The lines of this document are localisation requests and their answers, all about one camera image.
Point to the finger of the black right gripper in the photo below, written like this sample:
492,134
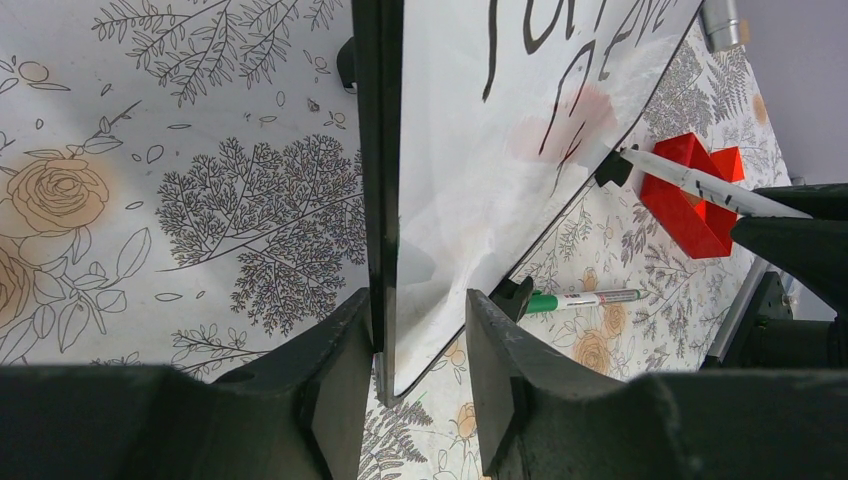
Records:
814,250

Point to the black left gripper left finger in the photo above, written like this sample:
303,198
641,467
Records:
296,412

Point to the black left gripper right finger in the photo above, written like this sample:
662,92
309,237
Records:
542,415

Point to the black capped whiteboard marker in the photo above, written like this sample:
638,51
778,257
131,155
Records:
710,188

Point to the small black-framed whiteboard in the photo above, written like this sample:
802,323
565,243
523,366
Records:
479,121

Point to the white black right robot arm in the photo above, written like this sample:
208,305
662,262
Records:
765,334

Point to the green capped marker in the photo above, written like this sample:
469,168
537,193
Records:
545,303

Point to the red plastic box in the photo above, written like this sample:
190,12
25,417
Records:
700,228

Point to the red plastic triangle piece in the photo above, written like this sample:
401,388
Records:
729,164

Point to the floral table mat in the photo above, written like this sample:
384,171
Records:
178,186

